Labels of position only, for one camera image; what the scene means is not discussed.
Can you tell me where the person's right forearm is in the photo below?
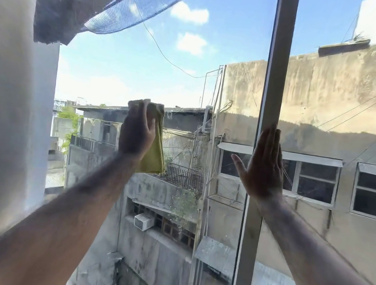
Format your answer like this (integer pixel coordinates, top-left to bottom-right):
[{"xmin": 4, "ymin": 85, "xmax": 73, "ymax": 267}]
[{"xmin": 247, "ymin": 192, "xmax": 376, "ymax": 285}]

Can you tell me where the small white framed window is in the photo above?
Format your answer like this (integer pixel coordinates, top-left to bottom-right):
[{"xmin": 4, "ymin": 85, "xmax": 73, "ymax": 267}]
[{"xmin": 349, "ymin": 161, "xmax": 376, "ymax": 223}]

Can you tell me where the black balcony railing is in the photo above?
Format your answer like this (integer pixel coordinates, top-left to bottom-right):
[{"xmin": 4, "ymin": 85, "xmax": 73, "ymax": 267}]
[{"xmin": 146, "ymin": 159, "xmax": 206, "ymax": 194}]

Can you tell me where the person's left hand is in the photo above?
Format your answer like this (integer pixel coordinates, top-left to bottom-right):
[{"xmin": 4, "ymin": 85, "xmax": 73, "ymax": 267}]
[{"xmin": 117, "ymin": 97, "xmax": 161, "ymax": 162}]

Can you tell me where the thin black overhead cable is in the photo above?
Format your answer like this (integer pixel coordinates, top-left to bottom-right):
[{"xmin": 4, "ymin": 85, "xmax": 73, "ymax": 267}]
[{"xmin": 128, "ymin": 4, "xmax": 226, "ymax": 81}]

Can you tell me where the person's right hand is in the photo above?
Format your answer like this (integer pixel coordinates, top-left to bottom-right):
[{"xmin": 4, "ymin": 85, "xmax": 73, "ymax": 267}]
[{"xmin": 226, "ymin": 120, "xmax": 291, "ymax": 205}]

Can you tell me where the white drain pipe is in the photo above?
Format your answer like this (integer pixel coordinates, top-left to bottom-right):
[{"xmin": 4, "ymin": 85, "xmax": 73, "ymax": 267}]
[{"xmin": 201, "ymin": 105, "xmax": 214, "ymax": 136}]

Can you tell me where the dark short balcony railing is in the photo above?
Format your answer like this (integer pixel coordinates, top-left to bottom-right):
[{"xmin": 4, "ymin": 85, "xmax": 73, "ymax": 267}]
[{"xmin": 69, "ymin": 134, "xmax": 119, "ymax": 156}]

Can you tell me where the person's left forearm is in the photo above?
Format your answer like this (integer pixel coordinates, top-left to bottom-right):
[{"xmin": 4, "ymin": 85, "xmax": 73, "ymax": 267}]
[{"xmin": 0, "ymin": 138, "xmax": 144, "ymax": 285}]

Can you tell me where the weathered grey building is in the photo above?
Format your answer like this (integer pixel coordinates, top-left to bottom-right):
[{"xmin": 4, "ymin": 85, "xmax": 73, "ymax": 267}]
[{"xmin": 54, "ymin": 95, "xmax": 214, "ymax": 285}]

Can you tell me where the white air conditioner unit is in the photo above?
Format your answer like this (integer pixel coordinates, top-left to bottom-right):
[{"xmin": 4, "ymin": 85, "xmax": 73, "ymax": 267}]
[{"xmin": 133, "ymin": 212, "xmax": 156, "ymax": 233}]

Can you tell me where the climbing green plant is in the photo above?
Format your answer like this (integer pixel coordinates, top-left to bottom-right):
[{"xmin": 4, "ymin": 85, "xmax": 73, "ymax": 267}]
[{"xmin": 167, "ymin": 187, "xmax": 201, "ymax": 233}]

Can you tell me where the corrugated metal awning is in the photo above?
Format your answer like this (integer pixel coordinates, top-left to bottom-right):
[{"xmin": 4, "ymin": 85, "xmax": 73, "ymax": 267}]
[{"xmin": 191, "ymin": 235, "xmax": 317, "ymax": 285}]

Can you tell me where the rough concrete overhang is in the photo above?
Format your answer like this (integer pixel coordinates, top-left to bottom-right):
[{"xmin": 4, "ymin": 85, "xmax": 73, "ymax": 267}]
[{"xmin": 31, "ymin": 0, "xmax": 136, "ymax": 53}]

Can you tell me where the yellow cleaning cloth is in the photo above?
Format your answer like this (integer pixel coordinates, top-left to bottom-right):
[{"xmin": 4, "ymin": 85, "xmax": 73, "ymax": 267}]
[{"xmin": 121, "ymin": 98, "xmax": 173, "ymax": 176}]

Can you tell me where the blue safety net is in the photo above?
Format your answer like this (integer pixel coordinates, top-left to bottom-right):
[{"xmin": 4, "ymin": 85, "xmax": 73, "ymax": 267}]
[{"xmin": 80, "ymin": 0, "xmax": 207, "ymax": 46}]

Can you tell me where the wide white framed window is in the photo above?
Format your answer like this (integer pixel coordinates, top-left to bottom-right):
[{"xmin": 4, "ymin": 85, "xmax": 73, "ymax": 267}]
[{"xmin": 212, "ymin": 141, "xmax": 345, "ymax": 208}]

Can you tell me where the green tree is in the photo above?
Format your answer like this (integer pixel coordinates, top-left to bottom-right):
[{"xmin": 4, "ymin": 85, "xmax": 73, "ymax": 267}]
[{"xmin": 53, "ymin": 105, "xmax": 82, "ymax": 155}]

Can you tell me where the grey window frame post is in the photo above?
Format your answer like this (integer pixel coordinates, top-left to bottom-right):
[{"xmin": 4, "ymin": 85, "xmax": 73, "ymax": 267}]
[{"xmin": 231, "ymin": 0, "xmax": 300, "ymax": 285}]

